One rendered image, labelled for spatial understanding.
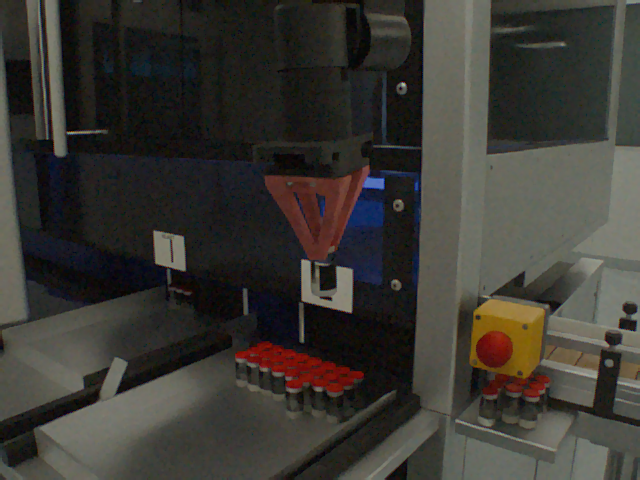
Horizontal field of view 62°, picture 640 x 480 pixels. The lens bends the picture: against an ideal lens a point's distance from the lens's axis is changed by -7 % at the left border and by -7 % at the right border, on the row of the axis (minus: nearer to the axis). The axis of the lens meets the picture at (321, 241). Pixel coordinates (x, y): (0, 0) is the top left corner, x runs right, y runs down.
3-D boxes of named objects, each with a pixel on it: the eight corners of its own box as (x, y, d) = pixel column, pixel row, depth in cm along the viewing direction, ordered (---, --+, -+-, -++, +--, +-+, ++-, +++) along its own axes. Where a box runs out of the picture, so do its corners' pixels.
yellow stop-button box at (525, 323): (489, 347, 72) (494, 293, 70) (544, 359, 68) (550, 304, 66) (466, 367, 66) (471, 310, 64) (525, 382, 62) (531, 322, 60)
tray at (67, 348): (165, 301, 115) (164, 284, 114) (257, 330, 100) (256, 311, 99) (4, 350, 89) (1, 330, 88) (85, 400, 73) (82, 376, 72)
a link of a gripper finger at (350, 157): (373, 247, 50) (369, 140, 48) (342, 273, 44) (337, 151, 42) (303, 242, 53) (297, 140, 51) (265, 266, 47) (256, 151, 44)
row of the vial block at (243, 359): (244, 379, 80) (242, 349, 79) (346, 418, 69) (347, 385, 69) (232, 384, 79) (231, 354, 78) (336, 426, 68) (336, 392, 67)
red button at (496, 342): (483, 354, 66) (486, 323, 65) (516, 362, 63) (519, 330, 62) (471, 366, 63) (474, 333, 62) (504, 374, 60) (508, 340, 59)
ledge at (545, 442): (493, 390, 80) (494, 379, 80) (582, 414, 73) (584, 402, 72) (453, 432, 70) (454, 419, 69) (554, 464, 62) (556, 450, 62)
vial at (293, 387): (294, 409, 72) (293, 377, 71) (307, 415, 70) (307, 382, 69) (282, 416, 70) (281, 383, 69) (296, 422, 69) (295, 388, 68)
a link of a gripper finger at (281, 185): (375, 246, 51) (372, 140, 48) (345, 271, 45) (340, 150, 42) (305, 240, 54) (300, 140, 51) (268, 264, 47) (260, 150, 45)
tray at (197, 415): (248, 362, 86) (247, 341, 86) (395, 414, 71) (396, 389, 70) (38, 455, 60) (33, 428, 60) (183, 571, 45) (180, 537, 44)
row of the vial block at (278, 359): (255, 374, 82) (254, 345, 81) (357, 411, 71) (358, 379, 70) (244, 379, 80) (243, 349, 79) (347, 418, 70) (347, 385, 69)
